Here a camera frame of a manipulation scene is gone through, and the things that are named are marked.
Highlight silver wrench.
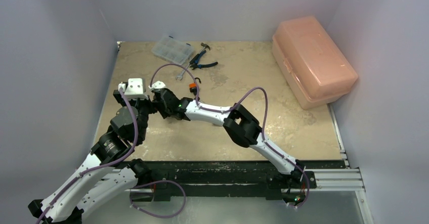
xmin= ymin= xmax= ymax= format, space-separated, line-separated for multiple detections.
xmin=176 ymin=66 xmax=189 ymax=80

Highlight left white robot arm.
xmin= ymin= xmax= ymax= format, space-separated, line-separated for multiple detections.
xmin=28 ymin=87 xmax=155 ymax=223

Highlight small hammer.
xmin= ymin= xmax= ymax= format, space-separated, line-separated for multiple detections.
xmin=190 ymin=42 xmax=211 ymax=63

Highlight blue handled pliers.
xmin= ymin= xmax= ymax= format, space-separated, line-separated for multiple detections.
xmin=189 ymin=50 xmax=219 ymax=71

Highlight purple cable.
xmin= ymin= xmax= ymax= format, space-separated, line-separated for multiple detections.
xmin=150 ymin=63 xmax=311 ymax=210
xmin=35 ymin=90 xmax=187 ymax=224

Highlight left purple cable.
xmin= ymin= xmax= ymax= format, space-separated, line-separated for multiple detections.
xmin=35 ymin=90 xmax=187 ymax=224

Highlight pink plastic storage box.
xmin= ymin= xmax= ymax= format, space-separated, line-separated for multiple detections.
xmin=272 ymin=16 xmax=358 ymax=110

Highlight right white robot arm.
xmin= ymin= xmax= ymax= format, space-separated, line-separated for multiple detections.
xmin=151 ymin=88 xmax=308 ymax=187

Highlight clear plastic organizer box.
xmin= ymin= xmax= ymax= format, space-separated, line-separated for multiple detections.
xmin=151 ymin=35 xmax=195 ymax=65

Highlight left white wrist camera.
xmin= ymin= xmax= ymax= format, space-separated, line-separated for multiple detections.
xmin=118 ymin=78 xmax=149 ymax=100

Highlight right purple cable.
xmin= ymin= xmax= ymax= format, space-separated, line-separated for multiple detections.
xmin=150 ymin=63 xmax=311 ymax=210

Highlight orange black padlock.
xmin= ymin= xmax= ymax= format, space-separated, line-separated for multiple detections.
xmin=189 ymin=77 xmax=201 ymax=95

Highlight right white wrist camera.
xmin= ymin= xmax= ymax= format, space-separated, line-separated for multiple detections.
xmin=148 ymin=80 xmax=166 ymax=92

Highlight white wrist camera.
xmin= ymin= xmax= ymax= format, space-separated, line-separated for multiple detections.
xmin=118 ymin=78 xmax=149 ymax=100
xmin=148 ymin=80 xmax=166 ymax=92

